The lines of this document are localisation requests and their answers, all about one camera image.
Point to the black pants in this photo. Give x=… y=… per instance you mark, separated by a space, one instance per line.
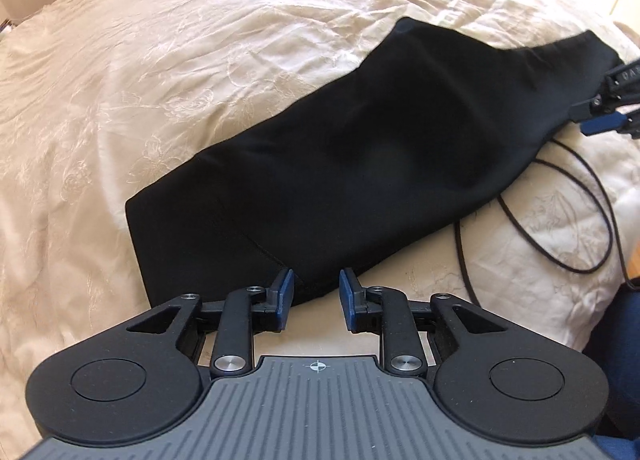
x=350 y=150

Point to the person's blue jeans leg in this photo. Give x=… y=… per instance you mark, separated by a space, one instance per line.
x=620 y=340

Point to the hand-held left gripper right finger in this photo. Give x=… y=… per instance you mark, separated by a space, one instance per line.
x=347 y=297

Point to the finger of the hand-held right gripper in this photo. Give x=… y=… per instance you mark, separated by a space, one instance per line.
x=602 y=124
x=586 y=108

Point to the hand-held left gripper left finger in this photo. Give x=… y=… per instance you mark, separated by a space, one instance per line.
x=285 y=297

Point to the cream embroidered bedspread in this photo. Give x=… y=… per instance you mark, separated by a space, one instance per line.
x=150 y=90

